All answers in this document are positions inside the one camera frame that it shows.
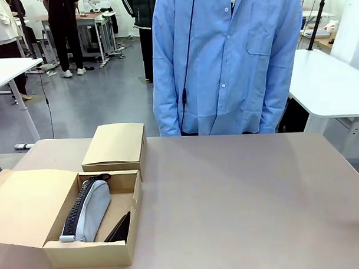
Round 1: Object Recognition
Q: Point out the person in white jacket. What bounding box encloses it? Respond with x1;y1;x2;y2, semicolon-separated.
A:
0;0;33;103

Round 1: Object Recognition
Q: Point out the person in black clothes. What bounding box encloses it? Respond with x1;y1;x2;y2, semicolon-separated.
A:
40;0;87;80

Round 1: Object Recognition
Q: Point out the black stapler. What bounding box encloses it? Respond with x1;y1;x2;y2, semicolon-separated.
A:
103;211;133;244

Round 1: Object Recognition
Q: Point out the person's right forearm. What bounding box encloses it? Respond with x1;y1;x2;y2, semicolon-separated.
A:
151;72;184;138

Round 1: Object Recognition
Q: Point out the grey CAMPUS pencil case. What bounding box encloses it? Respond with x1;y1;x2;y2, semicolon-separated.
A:
57;173;114;244

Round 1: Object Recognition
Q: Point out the person's left forearm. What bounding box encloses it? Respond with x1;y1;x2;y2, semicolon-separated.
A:
257;68;294;135

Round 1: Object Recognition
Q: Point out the person in blue coat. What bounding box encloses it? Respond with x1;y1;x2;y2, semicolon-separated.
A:
149;0;309;138

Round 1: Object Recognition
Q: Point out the black tripod pole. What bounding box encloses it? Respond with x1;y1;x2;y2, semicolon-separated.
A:
306;0;331;51

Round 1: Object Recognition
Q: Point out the white table with leg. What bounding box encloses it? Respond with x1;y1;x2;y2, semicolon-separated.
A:
0;57;47;142

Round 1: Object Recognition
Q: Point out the long white background desk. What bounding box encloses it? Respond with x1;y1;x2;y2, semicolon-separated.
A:
301;9;336;22

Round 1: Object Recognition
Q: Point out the white rounded desk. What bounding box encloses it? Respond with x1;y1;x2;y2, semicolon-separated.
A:
286;47;359;166

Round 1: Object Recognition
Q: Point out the person in dark striped jacket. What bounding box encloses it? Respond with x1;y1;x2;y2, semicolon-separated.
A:
120;0;161;83

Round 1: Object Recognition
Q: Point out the wooden background table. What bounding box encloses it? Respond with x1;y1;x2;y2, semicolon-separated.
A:
298;25;338;51

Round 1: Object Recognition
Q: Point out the brown-topped workbench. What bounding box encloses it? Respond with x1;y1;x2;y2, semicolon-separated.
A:
35;11;120;71

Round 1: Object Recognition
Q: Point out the black cable on coat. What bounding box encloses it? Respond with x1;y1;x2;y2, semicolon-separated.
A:
176;0;201;132

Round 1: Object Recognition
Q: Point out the large open cardboard box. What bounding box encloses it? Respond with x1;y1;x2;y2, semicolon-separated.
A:
0;164;146;269

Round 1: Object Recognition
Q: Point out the cardboard box with stationery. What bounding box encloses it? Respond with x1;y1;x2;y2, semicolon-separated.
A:
80;122;149;185

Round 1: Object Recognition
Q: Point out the black floor cable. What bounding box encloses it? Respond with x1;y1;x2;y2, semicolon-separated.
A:
35;66;55;139

